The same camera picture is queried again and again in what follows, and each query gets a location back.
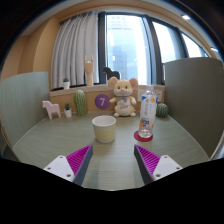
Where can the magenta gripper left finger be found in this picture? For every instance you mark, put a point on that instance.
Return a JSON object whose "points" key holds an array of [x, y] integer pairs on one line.
{"points": [[72, 167]]}

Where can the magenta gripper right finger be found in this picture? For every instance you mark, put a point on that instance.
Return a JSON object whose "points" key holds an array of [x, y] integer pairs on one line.
{"points": [[152, 166]]}

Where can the clear plastic water bottle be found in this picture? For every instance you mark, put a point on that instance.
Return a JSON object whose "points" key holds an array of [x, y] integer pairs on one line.
{"points": [[147, 113]]}

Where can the red round coaster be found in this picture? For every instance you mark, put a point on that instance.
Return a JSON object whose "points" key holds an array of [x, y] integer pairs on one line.
{"points": [[140, 138]]}

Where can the cream paper cup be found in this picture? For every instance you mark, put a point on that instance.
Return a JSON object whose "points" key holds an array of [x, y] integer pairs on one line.
{"points": [[104, 128]]}

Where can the small potted plant on table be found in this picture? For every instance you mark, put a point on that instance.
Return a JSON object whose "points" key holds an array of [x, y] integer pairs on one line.
{"points": [[67, 110]]}

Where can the round green ceramic cactus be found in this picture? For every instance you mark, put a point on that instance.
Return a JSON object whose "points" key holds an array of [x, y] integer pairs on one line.
{"points": [[162, 110]]}

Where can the pink wooden horse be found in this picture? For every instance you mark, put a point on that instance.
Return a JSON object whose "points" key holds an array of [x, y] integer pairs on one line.
{"points": [[51, 108]]}

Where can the tall green ceramic cactus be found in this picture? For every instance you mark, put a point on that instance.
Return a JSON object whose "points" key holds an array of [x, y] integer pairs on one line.
{"points": [[80, 102]]}

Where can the plush mouse toy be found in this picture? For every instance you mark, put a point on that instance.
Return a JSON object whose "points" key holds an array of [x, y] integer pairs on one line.
{"points": [[123, 99]]}

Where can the purple number seven sticker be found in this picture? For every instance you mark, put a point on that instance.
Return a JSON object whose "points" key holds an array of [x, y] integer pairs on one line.
{"points": [[102, 101]]}

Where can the left grey partition panel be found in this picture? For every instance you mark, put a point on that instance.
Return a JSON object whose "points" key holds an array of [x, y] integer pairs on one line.
{"points": [[21, 98]]}

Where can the grey partition panel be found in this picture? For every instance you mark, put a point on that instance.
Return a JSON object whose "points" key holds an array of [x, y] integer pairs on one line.
{"points": [[21, 98], [194, 93]]}

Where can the small potted plant on sill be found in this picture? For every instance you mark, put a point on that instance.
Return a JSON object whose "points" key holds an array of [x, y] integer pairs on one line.
{"points": [[66, 83]]}

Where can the right grey partition panel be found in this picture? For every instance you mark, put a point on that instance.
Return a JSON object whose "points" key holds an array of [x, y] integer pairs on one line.
{"points": [[194, 93]]}

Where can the black horse figurine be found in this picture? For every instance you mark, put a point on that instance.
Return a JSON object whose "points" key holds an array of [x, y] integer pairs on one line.
{"points": [[111, 73]]}

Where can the wooden hand sculpture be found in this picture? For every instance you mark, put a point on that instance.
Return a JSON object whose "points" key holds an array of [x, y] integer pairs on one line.
{"points": [[88, 68]]}

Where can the grey curtain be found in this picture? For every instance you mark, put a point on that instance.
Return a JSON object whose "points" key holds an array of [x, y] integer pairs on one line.
{"points": [[76, 42]]}

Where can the right white wall socket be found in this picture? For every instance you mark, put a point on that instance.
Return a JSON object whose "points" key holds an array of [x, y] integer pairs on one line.
{"points": [[159, 95]]}

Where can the white wall socket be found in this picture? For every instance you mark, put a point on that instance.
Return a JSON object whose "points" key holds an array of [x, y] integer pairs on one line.
{"points": [[140, 93], [159, 95]]}

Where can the left white wall socket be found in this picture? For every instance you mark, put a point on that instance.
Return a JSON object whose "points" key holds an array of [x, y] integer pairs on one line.
{"points": [[140, 93]]}

